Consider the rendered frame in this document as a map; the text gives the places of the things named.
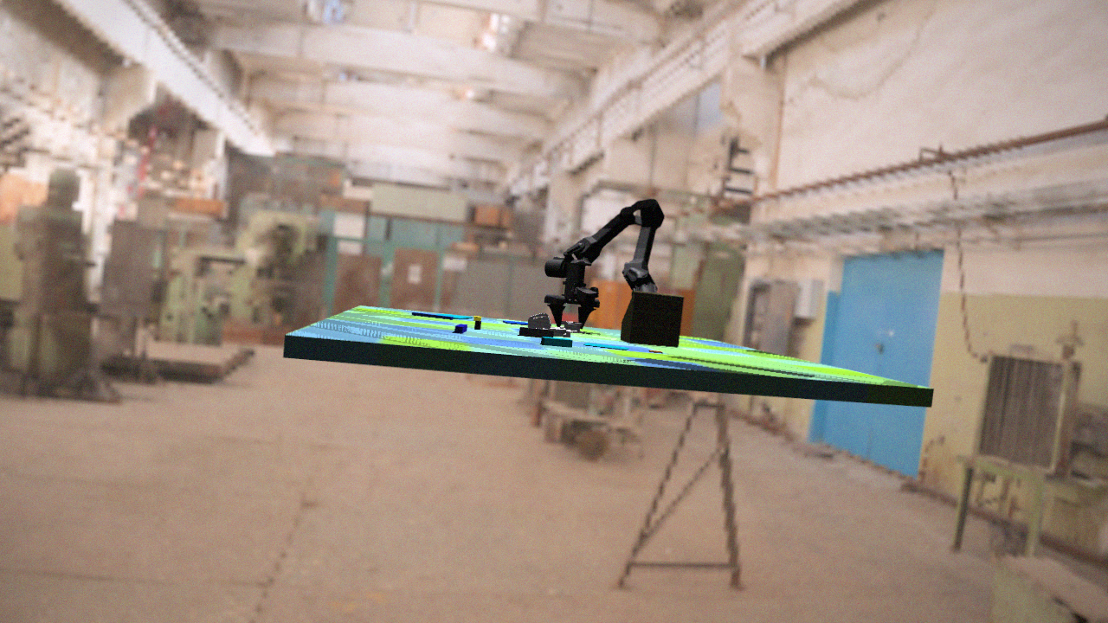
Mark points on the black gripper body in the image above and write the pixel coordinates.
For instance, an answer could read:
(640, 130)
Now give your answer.
(564, 299)

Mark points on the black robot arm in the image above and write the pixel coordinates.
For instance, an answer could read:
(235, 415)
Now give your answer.
(635, 272)

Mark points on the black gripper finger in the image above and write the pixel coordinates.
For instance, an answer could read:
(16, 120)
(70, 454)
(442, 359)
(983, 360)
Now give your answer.
(557, 312)
(583, 314)

